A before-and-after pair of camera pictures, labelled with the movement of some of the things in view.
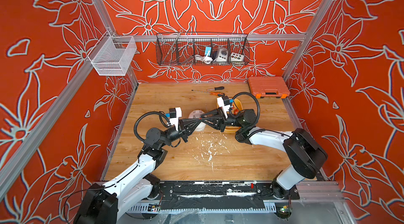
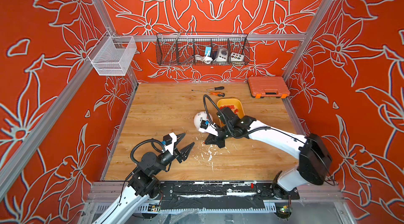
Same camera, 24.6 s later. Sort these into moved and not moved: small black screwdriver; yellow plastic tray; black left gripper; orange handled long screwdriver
Moved: black left gripper
Not moved: yellow plastic tray; small black screwdriver; orange handled long screwdriver
